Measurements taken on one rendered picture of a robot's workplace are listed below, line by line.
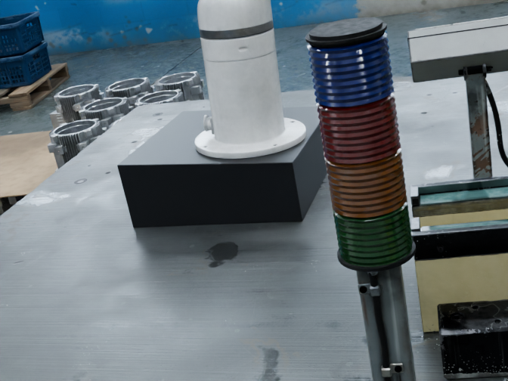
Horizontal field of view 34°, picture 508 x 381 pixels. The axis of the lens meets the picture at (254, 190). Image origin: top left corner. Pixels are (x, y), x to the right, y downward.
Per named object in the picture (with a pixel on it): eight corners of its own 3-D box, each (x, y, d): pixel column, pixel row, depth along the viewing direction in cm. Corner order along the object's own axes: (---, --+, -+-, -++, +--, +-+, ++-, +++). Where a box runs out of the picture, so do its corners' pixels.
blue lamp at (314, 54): (394, 79, 65) (388, 23, 63) (394, 102, 59) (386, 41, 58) (319, 88, 66) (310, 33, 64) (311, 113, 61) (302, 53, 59)
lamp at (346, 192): (407, 184, 68) (401, 133, 66) (407, 215, 63) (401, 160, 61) (335, 191, 69) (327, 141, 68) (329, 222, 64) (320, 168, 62)
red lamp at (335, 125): (401, 133, 66) (394, 79, 65) (401, 160, 61) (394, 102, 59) (327, 141, 68) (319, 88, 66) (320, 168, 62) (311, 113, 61)
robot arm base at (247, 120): (178, 159, 135) (160, 48, 128) (215, 123, 152) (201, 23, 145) (291, 157, 129) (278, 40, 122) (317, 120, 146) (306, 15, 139)
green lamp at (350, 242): (413, 233, 70) (407, 184, 68) (413, 267, 64) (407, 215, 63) (342, 239, 71) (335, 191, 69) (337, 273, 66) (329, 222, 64)
